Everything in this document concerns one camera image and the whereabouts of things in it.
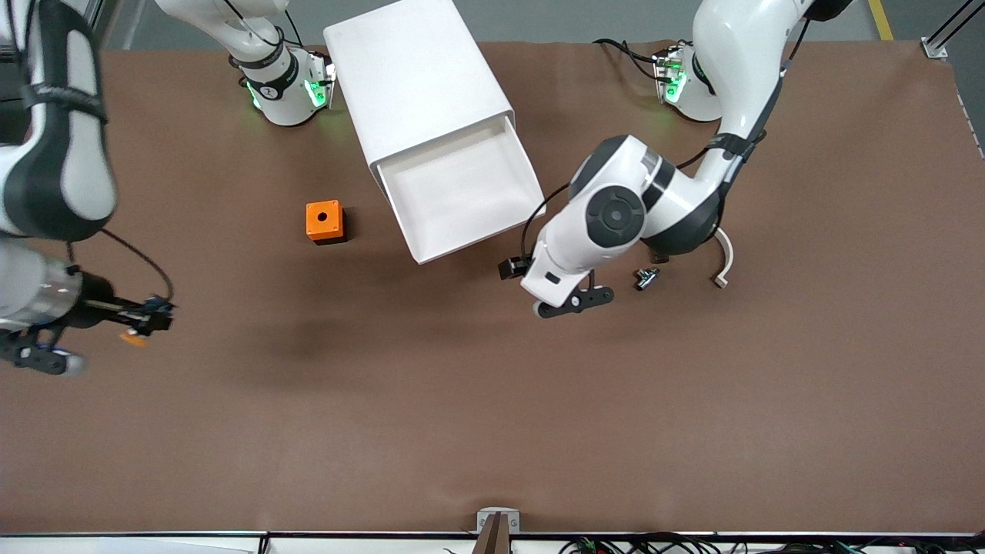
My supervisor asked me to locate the orange box with black base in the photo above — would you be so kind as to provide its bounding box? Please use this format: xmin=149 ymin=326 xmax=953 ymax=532
xmin=306 ymin=200 xmax=348 ymax=246

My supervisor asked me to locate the black cable bundle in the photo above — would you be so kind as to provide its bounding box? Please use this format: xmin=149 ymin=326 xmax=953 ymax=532
xmin=560 ymin=533 xmax=985 ymax=554

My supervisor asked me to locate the white plastic drawer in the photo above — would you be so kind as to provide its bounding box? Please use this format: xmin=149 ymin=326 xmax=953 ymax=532
xmin=373 ymin=115 xmax=548 ymax=265

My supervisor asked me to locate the aluminium profile frame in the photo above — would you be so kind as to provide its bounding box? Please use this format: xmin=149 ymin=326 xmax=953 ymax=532
xmin=74 ymin=0 xmax=109 ymax=52

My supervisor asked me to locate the aluminium frame corner bracket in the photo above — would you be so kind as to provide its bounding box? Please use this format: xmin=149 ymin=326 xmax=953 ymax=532
xmin=920 ymin=0 xmax=985 ymax=60

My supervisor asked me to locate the grey metal table bracket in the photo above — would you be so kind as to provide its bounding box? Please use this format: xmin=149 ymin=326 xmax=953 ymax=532
xmin=476 ymin=507 xmax=521 ymax=534

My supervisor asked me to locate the white curved plastic piece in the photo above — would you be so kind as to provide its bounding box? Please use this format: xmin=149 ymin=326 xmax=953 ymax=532
xmin=711 ymin=229 xmax=735 ymax=290

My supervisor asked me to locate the white drawer cabinet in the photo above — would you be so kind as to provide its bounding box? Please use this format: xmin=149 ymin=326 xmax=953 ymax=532
xmin=323 ymin=0 xmax=516 ymax=202

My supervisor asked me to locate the black arm base cable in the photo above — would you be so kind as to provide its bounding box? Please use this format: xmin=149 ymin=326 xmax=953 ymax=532
xmin=593 ymin=37 xmax=667 ymax=82

